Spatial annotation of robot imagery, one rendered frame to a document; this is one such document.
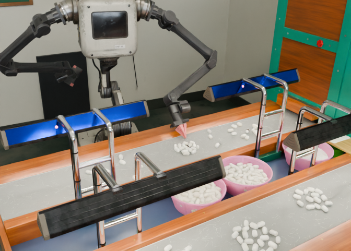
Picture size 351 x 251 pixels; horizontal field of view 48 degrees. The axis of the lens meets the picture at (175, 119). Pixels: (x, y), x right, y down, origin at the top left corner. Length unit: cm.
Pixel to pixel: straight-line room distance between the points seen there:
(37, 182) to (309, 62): 168
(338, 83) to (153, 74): 232
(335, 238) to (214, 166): 58
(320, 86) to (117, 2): 128
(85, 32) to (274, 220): 141
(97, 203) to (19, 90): 281
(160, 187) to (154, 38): 302
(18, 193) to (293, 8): 186
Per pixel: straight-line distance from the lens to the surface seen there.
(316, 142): 168
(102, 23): 233
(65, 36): 385
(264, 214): 176
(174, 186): 129
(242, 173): 199
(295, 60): 262
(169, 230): 159
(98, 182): 137
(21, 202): 186
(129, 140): 218
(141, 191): 124
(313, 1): 251
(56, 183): 193
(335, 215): 185
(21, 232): 173
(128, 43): 238
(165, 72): 433
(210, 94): 197
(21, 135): 164
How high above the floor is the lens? 182
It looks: 26 degrees down
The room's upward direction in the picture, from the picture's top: 1 degrees clockwise
